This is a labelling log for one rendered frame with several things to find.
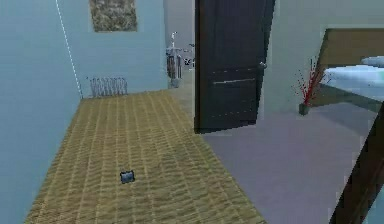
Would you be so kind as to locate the grey metal stand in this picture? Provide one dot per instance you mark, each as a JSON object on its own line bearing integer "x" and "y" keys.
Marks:
{"x": 174, "y": 63}

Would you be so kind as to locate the dark brown room door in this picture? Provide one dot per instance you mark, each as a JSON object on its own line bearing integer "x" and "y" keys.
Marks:
{"x": 230, "y": 63}

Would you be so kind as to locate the small blue-grey box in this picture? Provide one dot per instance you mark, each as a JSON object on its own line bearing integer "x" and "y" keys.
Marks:
{"x": 127, "y": 177}

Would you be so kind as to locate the red twig plant in pot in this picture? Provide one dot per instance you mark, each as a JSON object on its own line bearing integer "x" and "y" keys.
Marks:
{"x": 308, "y": 90}

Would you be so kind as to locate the mottled brown framed picture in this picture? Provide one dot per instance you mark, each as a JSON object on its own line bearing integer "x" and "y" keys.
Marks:
{"x": 113, "y": 15}

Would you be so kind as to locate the brown bed with pale bedding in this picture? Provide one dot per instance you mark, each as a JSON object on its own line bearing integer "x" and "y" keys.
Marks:
{"x": 350, "y": 73}

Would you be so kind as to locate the white pillow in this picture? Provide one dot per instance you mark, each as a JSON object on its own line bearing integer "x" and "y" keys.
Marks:
{"x": 373, "y": 61}

